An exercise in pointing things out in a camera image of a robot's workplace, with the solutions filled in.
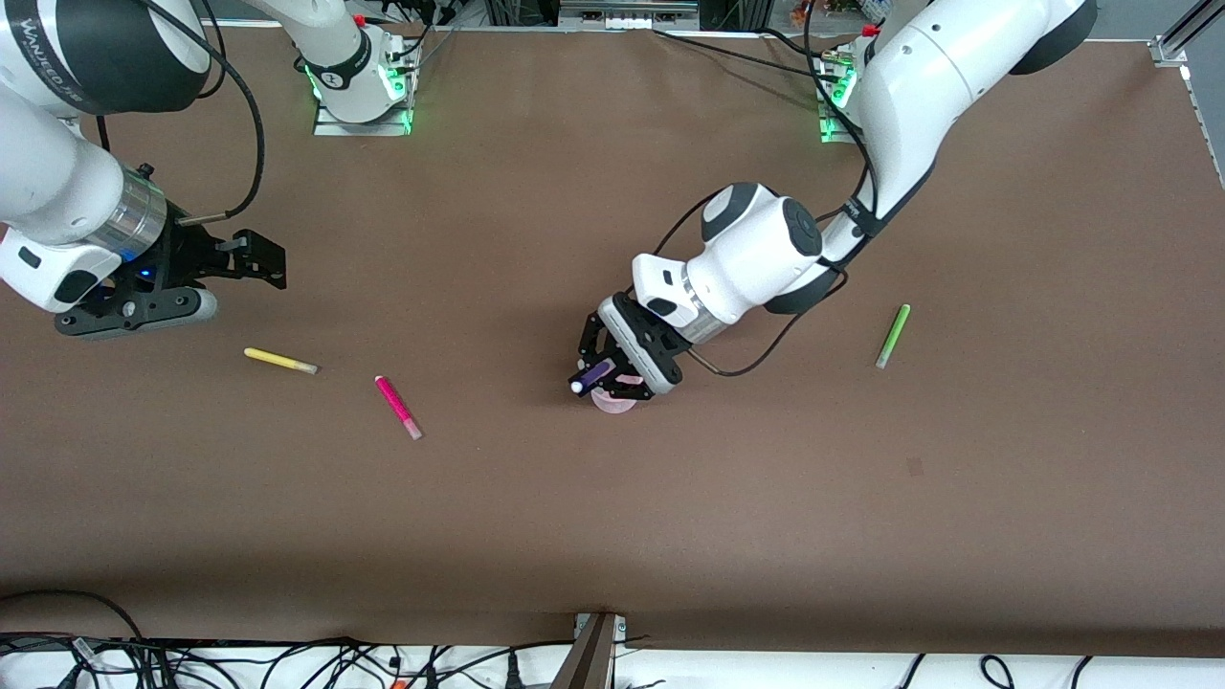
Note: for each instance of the metal table bracket post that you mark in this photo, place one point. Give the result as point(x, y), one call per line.
point(589, 655)

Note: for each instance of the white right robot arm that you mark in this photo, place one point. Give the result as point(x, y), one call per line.
point(335, 43)

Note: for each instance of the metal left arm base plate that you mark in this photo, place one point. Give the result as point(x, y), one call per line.
point(831, 134)

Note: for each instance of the aluminium corner profile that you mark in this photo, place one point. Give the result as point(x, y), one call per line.
point(1169, 50)

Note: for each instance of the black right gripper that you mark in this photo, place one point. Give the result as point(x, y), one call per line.
point(194, 259)

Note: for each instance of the silver rail box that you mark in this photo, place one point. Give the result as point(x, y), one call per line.
point(627, 14)

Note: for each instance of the green pen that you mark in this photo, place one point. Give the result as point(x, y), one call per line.
point(892, 337)

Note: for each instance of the pink mesh pen holder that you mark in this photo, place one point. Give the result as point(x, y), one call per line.
point(612, 404)

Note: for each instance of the pink pen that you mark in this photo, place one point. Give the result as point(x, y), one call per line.
point(397, 407)

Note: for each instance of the purple pen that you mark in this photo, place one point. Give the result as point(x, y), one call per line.
point(593, 375)

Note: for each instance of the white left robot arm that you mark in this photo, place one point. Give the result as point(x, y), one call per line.
point(919, 86)

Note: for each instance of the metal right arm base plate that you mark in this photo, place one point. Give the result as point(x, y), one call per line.
point(330, 126)

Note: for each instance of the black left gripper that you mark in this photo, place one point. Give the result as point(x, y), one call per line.
point(601, 346)

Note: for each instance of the aluminium table edge rail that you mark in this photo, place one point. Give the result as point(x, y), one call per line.
point(1204, 120)

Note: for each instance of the yellow pen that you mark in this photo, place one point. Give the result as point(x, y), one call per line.
point(278, 360)

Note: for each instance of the brown paper table cover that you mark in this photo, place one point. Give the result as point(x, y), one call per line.
point(478, 239)

